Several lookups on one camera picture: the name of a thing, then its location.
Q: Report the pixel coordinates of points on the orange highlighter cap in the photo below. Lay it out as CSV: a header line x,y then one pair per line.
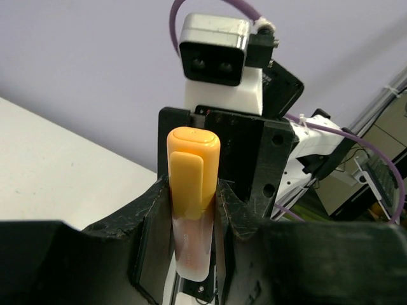
x,y
193,161

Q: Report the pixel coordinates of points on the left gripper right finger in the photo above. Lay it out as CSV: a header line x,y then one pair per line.
x,y
260,261

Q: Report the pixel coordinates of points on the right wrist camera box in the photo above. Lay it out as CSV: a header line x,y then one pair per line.
x,y
213,48

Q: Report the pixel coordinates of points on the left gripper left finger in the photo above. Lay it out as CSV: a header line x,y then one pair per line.
x,y
121,259

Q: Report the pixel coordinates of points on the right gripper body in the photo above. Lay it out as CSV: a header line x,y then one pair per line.
x,y
254,149

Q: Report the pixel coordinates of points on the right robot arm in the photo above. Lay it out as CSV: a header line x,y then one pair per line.
x,y
321,145

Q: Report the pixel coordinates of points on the orange highlighter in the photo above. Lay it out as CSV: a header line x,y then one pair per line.
x,y
193,244

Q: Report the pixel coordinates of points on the right camera mount white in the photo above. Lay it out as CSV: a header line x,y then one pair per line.
x,y
246,98

